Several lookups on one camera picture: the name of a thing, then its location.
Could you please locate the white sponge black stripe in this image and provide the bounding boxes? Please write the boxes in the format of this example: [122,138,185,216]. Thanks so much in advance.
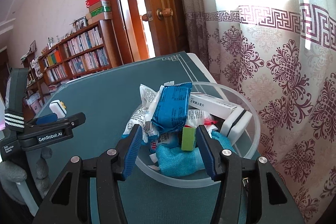
[49,100,67,119]

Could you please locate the green dotted block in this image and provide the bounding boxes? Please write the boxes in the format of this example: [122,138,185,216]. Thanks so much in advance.
[181,127,196,151]

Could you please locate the red balloon glue packet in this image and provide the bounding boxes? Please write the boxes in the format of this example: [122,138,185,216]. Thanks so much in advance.
[185,117,218,135]

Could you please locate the white medicine box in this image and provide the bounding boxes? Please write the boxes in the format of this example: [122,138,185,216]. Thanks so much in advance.
[189,92,241,119]

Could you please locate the blue foil packet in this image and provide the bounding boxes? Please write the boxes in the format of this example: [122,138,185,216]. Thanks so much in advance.
[151,83,193,135]

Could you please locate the grey gloved left hand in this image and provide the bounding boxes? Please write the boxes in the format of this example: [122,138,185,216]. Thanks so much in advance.
[1,147,52,205]

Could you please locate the clear plastic bowl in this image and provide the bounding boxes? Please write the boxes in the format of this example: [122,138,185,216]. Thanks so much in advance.
[125,82,260,188]

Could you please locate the white eraser in bowl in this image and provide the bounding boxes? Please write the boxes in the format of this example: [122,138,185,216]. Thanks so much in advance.
[220,106,252,145]

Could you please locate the blue cloth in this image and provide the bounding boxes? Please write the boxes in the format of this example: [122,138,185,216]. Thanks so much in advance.
[155,131,234,179]

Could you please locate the wooden bookshelf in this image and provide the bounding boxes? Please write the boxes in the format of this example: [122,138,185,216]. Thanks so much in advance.
[23,19,122,98]

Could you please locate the white blue wipes packet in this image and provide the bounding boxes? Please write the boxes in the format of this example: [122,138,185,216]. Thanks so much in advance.
[122,84,169,145]

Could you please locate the stacked boxes on shelf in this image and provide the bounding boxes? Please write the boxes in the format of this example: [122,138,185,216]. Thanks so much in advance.
[85,0,112,25]

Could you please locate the patterned curtain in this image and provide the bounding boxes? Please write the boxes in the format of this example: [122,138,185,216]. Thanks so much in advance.
[183,0,335,223]

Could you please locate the wooden door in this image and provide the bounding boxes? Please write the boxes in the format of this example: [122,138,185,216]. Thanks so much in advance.
[145,0,189,56]

